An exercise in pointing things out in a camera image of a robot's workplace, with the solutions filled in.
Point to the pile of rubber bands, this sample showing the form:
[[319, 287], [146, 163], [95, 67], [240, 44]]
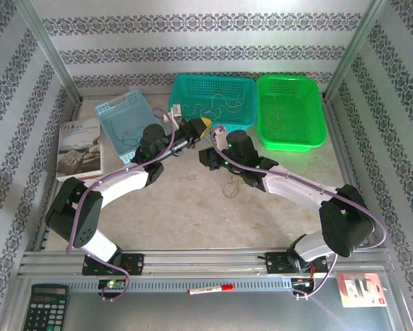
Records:
[[130, 139], [225, 191]]

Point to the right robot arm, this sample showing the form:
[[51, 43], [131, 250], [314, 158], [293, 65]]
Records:
[[295, 184]]

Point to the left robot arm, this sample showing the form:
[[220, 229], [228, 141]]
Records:
[[123, 182]]

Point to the teal plastic basket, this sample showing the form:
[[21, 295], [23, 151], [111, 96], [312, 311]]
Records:
[[192, 89]]

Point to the light blue plastic basket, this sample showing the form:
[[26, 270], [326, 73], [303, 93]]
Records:
[[123, 110]]

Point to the green plastic basket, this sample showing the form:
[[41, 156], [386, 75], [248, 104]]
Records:
[[295, 113]]

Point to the grey cover book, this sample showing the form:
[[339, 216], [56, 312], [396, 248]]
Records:
[[77, 148]]

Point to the red capped marker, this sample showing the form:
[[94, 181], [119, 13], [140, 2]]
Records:
[[206, 290]]

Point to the small circuit board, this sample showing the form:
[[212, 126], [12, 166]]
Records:
[[301, 283], [111, 284]]

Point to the red USB drive package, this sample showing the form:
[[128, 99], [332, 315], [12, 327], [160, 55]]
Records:
[[361, 289]]

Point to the black calculator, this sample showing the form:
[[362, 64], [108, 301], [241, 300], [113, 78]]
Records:
[[45, 310]]

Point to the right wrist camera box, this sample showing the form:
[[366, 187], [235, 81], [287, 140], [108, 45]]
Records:
[[218, 131]]

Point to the aluminium side rail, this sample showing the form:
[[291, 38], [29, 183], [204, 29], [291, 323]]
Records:
[[342, 145], [73, 115]]

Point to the aluminium mounting rail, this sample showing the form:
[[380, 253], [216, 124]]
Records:
[[199, 262]]

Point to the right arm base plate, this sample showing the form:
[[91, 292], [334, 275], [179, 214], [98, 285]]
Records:
[[278, 263]]

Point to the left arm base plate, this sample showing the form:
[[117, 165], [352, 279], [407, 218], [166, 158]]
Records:
[[133, 263]]

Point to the aluminium frame post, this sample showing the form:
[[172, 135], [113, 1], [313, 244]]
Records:
[[352, 48], [49, 48]]

